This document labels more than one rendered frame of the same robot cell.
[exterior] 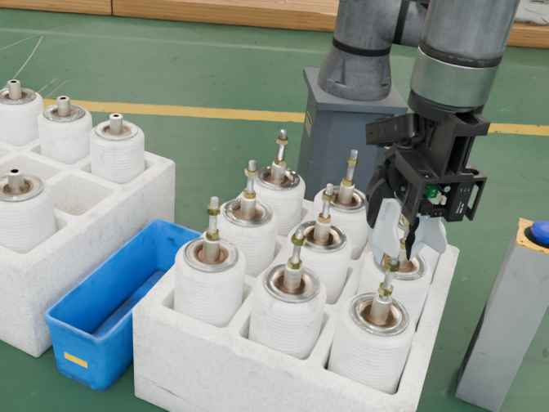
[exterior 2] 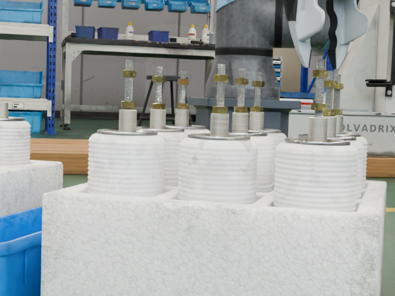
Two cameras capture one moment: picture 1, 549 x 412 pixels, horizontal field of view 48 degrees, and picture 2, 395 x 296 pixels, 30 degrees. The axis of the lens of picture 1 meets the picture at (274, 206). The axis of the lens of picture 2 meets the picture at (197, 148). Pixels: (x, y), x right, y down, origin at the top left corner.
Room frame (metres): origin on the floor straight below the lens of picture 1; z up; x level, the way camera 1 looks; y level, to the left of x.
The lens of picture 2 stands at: (-0.27, 0.04, 0.30)
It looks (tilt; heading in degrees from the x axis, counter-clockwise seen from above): 4 degrees down; 357
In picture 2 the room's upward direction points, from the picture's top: 2 degrees clockwise
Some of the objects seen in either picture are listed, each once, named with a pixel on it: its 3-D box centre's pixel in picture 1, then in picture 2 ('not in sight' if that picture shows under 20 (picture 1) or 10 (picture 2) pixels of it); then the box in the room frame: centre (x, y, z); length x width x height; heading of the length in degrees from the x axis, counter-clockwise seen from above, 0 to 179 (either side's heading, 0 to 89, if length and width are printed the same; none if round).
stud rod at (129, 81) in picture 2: (212, 222); (128, 90); (0.65, 0.08, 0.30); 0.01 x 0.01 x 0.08
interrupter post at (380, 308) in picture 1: (381, 306); (317, 131); (0.57, -0.15, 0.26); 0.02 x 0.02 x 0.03
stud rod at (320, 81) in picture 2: (388, 278); (319, 91); (0.57, -0.15, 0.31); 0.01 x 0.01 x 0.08
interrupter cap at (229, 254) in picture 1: (211, 254); (127, 133); (0.65, 0.08, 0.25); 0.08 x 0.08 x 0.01
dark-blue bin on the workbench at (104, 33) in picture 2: not in sight; (107, 34); (6.16, 0.47, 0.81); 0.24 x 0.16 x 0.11; 13
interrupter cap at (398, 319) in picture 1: (378, 314); (317, 143); (0.57, -0.15, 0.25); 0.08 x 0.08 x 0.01
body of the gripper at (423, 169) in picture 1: (435, 155); not in sight; (0.55, -0.15, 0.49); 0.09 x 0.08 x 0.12; 20
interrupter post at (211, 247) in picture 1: (211, 247); (127, 123); (0.65, 0.08, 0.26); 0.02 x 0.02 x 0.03
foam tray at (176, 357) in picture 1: (305, 318); (235, 251); (0.72, -0.07, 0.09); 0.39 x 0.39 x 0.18; 71
